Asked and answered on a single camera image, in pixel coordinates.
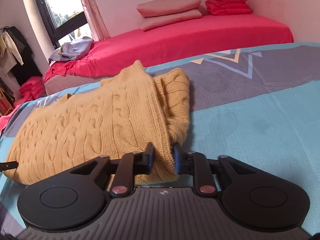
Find mustard cable-knit sweater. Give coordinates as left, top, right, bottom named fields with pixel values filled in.
left=4, top=61, right=190, bottom=185

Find hanging clothes on rack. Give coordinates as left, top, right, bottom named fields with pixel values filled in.
left=1, top=26, right=42, bottom=86

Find wooden shelf unit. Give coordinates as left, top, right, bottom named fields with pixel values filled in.
left=0, top=79, right=15, bottom=116

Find red folded blankets by shelf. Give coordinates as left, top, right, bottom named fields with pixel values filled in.
left=14, top=76, right=46, bottom=107

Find red sheeted bed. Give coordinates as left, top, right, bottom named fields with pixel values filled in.
left=44, top=14, right=294, bottom=95

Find crumpled light blue garment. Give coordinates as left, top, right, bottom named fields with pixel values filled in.
left=48, top=36, right=94, bottom=64

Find pink lace curtain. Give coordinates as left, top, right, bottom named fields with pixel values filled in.
left=80, top=0, right=110, bottom=41

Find lower pink pillow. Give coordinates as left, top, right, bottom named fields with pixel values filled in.
left=140, top=9, right=202, bottom=31

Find pink pillow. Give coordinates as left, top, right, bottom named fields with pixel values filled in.
left=136, top=0, right=201, bottom=18
left=140, top=9, right=202, bottom=31

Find upper pink pillow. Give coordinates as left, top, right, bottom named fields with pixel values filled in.
left=136, top=0, right=201, bottom=18

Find folded red blanket stack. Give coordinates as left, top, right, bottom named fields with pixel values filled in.
left=205, top=0, right=253, bottom=16

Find black framed window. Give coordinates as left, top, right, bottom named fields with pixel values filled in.
left=35, top=0, right=92, bottom=48

